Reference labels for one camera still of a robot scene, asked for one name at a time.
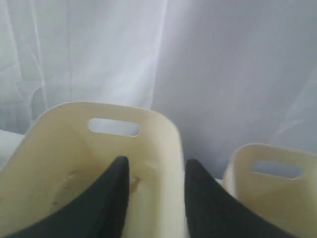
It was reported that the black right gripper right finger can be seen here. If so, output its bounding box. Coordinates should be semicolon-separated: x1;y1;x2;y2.
185;159;292;238

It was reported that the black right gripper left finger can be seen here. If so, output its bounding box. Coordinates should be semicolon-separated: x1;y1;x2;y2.
0;156;130;238

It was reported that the cream bin with triangle mark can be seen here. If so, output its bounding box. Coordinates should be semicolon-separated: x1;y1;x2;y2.
0;102;186;238

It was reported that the cream bin with square mark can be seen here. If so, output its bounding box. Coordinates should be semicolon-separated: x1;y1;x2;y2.
222;143;317;238

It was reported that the white backdrop curtain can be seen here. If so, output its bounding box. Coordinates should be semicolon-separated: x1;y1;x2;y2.
0;0;317;177

